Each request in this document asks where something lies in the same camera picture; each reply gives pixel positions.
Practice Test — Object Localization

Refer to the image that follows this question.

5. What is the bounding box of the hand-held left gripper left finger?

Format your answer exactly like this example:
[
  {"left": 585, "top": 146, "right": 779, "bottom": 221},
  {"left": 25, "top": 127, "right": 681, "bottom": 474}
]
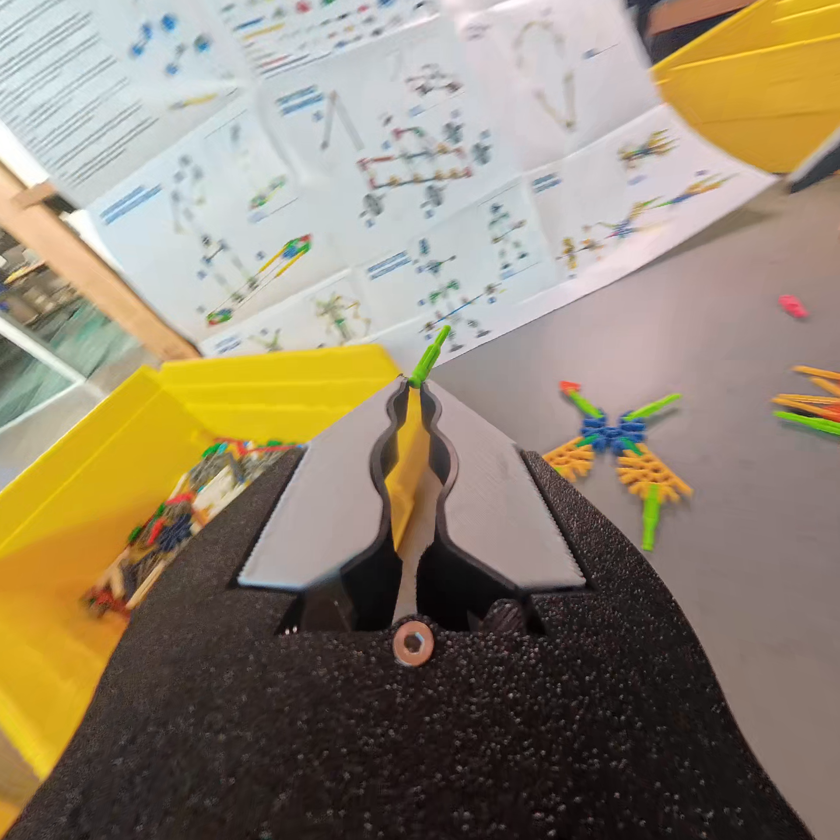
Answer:
[{"left": 236, "top": 377, "right": 405, "bottom": 632}]

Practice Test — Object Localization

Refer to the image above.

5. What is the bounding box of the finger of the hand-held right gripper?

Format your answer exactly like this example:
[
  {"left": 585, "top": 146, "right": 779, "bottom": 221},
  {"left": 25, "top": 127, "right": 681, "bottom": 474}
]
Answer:
[{"left": 786, "top": 128, "right": 840, "bottom": 194}]

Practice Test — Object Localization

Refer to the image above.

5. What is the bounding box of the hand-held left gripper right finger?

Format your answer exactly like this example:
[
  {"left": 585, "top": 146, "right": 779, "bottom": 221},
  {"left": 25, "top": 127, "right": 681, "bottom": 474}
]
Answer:
[{"left": 419, "top": 381, "right": 588, "bottom": 626}]

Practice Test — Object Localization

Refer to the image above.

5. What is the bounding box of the pile of toy pieces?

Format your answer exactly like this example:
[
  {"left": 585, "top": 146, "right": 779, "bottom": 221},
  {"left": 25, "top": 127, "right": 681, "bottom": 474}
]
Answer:
[{"left": 85, "top": 438, "right": 306, "bottom": 621}]

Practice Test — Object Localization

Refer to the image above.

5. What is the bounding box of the large blue connector fan assembly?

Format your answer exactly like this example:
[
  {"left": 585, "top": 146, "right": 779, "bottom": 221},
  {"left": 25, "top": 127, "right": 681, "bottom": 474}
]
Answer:
[{"left": 541, "top": 379, "right": 695, "bottom": 553}]

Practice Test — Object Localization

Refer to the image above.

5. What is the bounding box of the light green rod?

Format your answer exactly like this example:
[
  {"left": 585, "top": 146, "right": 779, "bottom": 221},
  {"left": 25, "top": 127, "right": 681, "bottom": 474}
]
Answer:
[{"left": 407, "top": 325, "right": 452, "bottom": 389}]

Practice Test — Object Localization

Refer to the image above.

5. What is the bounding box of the yellow storage bin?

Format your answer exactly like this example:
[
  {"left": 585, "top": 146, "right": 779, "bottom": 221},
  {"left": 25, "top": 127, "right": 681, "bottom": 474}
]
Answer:
[
  {"left": 0, "top": 344, "right": 431, "bottom": 782},
  {"left": 650, "top": 0, "right": 840, "bottom": 175}
]

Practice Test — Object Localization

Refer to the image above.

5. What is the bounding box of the grey desk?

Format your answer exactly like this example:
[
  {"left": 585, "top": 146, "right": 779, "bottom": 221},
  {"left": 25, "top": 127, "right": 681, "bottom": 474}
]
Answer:
[{"left": 394, "top": 172, "right": 840, "bottom": 840}]

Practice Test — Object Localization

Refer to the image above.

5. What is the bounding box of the toy instruction sheet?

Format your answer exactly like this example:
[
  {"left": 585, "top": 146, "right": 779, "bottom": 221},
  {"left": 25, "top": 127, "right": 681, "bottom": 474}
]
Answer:
[{"left": 0, "top": 0, "right": 782, "bottom": 368}]

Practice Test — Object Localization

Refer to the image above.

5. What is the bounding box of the wooden post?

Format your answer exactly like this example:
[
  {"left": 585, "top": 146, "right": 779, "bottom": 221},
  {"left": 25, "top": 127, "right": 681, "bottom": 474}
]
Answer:
[{"left": 0, "top": 161, "right": 201, "bottom": 362}]

